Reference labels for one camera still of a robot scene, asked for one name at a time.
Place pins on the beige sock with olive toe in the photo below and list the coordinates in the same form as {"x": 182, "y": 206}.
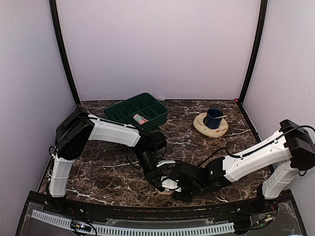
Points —
{"x": 165, "y": 192}

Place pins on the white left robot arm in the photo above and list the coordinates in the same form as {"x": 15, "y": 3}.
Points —
{"x": 80, "y": 126}

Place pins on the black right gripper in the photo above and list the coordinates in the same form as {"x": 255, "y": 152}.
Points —
{"x": 186, "y": 198}

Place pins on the green compartment tray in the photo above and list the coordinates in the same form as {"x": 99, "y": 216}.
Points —
{"x": 143, "y": 104}

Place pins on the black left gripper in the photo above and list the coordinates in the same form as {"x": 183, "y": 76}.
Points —
{"x": 154, "y": 175}

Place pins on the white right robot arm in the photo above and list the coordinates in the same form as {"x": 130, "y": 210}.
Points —
{"x": 291, "y": 148}

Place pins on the black left frame post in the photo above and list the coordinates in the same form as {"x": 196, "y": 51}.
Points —
{"x": 62, "y": 51}

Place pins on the black right frame post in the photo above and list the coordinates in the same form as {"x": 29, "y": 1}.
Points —
{"x": 255, "y": 50}

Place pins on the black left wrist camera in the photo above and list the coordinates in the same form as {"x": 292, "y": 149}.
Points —
{"x": 158, "y": 140}

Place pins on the blue mug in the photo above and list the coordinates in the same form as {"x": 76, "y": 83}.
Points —
{"x": 214, "y": 117}

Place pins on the black frame post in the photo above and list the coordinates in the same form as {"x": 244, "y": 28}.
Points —
{"x": 255, "y": 50}
{"x": 62, "y": 51}

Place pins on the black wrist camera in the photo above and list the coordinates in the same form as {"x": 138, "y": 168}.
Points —
{"x": 184, "y": 173}
{"x": 158, "y": 140}

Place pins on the black front rail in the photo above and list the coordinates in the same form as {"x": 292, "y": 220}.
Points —
{"x": 233, "y": 209}

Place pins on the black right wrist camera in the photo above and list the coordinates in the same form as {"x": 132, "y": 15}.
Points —
{"x": 184, "y": 173}

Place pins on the pink patterned sock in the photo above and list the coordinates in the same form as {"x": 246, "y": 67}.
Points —
{"x": 140, "y": 119}

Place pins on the cream saucer plate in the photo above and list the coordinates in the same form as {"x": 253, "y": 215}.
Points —
{"x": 199, "y": 124}

